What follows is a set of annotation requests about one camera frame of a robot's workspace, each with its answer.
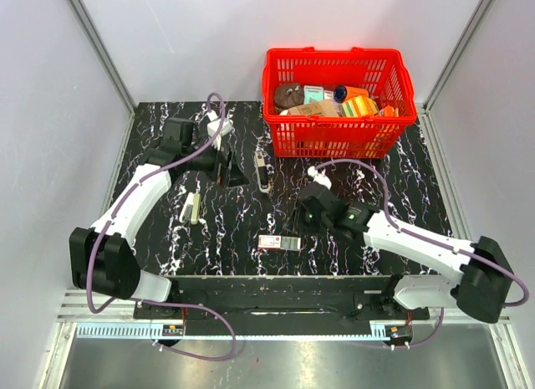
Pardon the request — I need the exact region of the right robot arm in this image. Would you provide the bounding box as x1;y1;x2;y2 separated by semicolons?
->
293;182;513;324

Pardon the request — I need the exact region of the brown cardboard package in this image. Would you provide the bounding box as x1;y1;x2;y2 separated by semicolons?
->
280;100;340;117

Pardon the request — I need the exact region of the small orange box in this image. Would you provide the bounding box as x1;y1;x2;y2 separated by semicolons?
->
377;105;399;117

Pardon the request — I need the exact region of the orange bottle blue cap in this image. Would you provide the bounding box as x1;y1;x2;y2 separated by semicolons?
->
333;85;369;103

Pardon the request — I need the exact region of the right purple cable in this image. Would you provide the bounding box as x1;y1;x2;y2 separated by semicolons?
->
307;158;530;351

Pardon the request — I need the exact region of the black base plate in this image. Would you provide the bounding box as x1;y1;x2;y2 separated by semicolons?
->
132;291;431;321

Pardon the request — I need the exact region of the teal white card packet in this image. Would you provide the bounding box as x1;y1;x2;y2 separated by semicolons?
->
303;85;324;105

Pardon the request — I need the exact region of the red white staple box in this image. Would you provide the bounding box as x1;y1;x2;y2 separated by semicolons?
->
257;235;301;251

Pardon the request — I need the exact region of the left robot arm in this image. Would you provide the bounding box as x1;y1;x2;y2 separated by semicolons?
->
69;118;248;319

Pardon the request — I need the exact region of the red plastic basket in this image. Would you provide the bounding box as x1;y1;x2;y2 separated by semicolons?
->
262;47;418;159

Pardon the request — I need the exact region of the staple remover tool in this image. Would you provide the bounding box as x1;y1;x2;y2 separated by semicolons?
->
254;150;272;193

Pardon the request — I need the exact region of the brown round object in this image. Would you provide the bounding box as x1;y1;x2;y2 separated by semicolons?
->
273;82;304;112

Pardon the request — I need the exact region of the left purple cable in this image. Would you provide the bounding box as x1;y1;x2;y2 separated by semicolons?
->
85;91;237;361

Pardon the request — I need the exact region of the green yellow striped box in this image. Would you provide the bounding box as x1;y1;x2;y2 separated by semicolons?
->
341;95;379;118

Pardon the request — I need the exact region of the beige stapler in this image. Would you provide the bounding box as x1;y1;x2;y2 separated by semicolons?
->
179;192;201;225

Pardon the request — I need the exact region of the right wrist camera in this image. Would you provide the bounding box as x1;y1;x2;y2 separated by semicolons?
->
307;166;332;190

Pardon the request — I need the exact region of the white cable duct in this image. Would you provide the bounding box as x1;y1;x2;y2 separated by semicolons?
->
76;320;411;341

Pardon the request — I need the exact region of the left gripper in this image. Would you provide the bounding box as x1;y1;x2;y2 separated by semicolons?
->
183;136;251;189

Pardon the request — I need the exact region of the purple cable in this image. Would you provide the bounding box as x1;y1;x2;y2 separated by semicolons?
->
307;158;530;351
85;91;237;361

